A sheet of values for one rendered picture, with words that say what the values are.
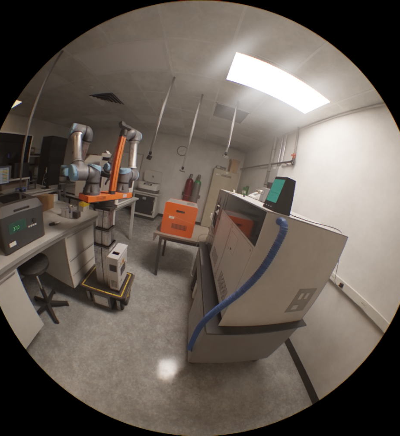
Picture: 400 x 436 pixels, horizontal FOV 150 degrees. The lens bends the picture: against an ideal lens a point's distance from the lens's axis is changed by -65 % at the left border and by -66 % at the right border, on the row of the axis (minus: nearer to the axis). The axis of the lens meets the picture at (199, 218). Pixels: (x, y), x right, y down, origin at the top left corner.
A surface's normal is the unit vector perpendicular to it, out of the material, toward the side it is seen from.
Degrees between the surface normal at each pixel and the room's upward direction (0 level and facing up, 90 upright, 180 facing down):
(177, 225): 90
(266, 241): 90
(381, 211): 90
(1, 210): 51
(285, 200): 88
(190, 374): 0
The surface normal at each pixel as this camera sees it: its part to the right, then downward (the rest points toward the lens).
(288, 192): 0.07, 0.23
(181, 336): 0.23, -0.94
